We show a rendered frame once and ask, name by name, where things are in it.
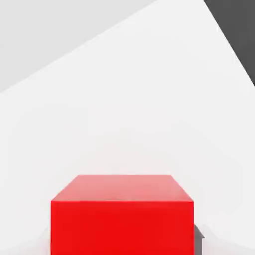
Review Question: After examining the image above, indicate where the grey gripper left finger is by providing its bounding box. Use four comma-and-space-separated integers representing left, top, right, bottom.
36, 228, 52, 255

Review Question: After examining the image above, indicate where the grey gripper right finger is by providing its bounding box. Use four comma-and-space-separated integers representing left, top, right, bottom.
193, 224, 219, 255

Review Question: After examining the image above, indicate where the small red cube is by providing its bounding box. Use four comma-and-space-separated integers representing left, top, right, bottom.
50, 174, 195, 255

